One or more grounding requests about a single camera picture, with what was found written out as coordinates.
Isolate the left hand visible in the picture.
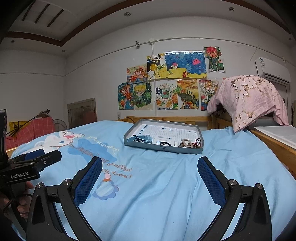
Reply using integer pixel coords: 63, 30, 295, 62
1, 181, 34, 219

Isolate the moon and stars drawing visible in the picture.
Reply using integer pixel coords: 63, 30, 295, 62
147, 53, 168, 80

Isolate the light blue printed bedsheet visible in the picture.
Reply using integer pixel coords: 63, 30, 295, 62
10, 120, 296, 241

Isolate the mermaid drawing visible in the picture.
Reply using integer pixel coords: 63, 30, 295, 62
126, 64, 148, 84

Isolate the red checked cloth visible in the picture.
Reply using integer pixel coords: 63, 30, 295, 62
5, 117, 55, 149

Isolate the pink floral cloth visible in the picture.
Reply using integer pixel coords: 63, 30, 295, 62
207, 75, 289, 133

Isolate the orange haired girl drawing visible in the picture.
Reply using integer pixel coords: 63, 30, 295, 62
118, 82, 134, 110

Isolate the white wall cable conduit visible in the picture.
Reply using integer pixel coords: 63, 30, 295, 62
134, 37, 292, 63

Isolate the blue sea drawing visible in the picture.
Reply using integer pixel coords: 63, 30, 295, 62
165, 51, 207, 79

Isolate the white mattress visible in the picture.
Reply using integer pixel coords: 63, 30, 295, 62
255, 126, 296, 149

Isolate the white wall air conditioner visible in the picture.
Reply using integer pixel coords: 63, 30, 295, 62
255, 57, 291, 85

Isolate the wooden bed frame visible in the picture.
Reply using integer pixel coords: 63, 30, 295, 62
13, 120, 292, 185

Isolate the fish and drink drawing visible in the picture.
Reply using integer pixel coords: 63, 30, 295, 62
156, 80, 179, 110

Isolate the red haired figure drawing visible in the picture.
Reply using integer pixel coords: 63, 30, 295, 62
204, 46, 225, 72

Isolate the blonde child drawing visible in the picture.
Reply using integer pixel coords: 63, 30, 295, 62
133, 82, 153, 110

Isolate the dinosaur landscape drawing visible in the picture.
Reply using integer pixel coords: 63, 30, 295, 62
177, 79, 199, 109

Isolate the blue grey hair clip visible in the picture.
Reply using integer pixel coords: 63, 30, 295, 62
127, 135, 152, 144

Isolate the grey blue box lid tray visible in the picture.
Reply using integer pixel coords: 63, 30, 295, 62
123, 119, 204, 155

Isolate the small wall hatch door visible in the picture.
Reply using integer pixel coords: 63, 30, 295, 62
67, 98, 97, 128

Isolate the colourful doodle drawing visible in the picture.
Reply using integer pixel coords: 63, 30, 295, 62
199, 79, 219, 111

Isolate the ceiling air vent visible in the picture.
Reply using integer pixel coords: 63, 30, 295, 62
20, 1, 74, 30

